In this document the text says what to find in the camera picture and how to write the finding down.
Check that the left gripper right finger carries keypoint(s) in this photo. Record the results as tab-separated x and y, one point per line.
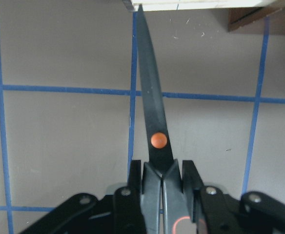
215	212

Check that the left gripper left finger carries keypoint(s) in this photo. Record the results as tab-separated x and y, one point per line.
83	213

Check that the grey orange scissors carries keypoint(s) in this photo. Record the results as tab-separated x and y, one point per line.
169	194

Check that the wooden drawer with white handle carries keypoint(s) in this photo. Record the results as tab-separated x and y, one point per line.
172	5

